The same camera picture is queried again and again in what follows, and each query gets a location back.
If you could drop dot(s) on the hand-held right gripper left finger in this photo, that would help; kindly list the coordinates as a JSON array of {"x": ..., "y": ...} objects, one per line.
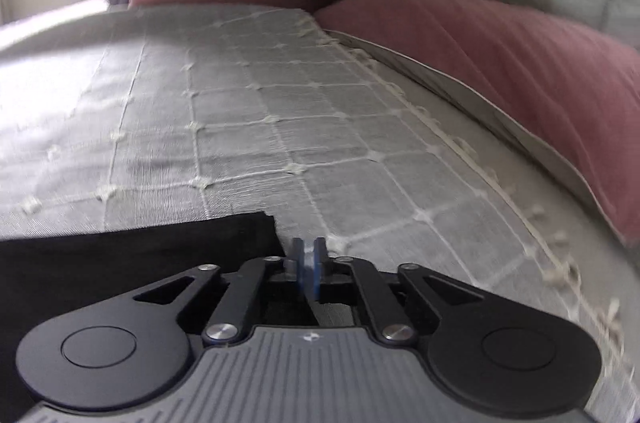
[{"x": 299, "y": 274}]

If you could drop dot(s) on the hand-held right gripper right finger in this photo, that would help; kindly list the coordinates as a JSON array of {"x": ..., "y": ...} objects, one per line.
[{"x": 314, "y": 274}]

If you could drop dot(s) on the black pants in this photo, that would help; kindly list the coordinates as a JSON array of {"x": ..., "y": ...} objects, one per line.
[{"x": 120, "y": 263}]

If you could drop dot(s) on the grey checked bedspread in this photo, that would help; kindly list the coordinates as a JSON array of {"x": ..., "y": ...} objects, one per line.
[{"x": 240, "y": 123}]

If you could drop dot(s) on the beige bed sheet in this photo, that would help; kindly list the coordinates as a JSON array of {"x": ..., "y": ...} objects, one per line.
[{"x": 465, "y": 128}]

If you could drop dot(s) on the large pink pillow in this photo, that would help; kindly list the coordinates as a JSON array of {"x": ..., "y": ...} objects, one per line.
[{"x": 500, "y": 63}]

